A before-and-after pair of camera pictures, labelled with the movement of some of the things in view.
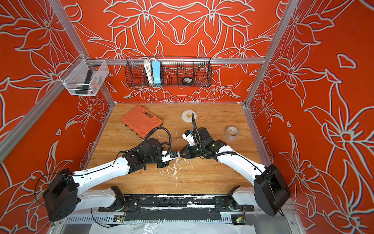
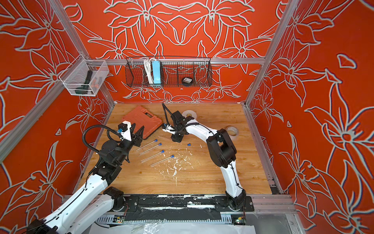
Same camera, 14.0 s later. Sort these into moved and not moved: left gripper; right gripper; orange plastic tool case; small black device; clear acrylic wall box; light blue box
Moved: right gripper; left gripper
Not moved: light blue box; orange plastic tool case; clear acrylic wall box; small black device
